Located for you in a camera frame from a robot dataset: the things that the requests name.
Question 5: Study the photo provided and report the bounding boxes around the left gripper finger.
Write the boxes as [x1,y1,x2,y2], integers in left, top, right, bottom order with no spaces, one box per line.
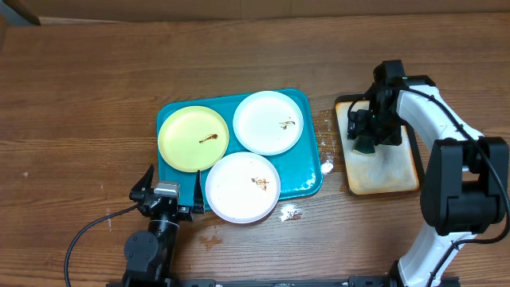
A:
[192,170,205,214]
[129,165,155,202]

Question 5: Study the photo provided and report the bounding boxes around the green yellow sponge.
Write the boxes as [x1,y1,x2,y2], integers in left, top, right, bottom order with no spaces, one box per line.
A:
[352,136,375,155]

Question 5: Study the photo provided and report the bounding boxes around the yellow plate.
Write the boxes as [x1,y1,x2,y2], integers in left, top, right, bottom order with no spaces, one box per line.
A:
[158,106,230,172]

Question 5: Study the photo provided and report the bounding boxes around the white plate with brown stain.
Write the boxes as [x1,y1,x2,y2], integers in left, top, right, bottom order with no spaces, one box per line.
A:
[233,91,304,155]

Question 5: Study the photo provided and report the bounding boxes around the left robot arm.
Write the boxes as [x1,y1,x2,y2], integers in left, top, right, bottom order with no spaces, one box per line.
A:
[121,167,205,286]

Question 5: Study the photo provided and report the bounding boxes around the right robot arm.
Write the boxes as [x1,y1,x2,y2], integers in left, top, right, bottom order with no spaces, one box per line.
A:
[346,60,509,286]

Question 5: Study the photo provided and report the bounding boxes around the black tray with soapy water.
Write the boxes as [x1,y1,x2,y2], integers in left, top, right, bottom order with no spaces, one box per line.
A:
[335,95,425,195]

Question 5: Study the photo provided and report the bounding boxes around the teal plastic tray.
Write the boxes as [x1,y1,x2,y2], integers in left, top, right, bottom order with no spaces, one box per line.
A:
[156,88,324,206]

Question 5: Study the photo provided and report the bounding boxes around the pale pink plate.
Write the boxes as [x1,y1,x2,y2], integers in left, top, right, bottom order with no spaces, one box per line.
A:
[205,151,281,224]

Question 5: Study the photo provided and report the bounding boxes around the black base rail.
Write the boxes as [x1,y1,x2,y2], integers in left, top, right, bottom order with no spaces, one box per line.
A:
[106,275,461,287]

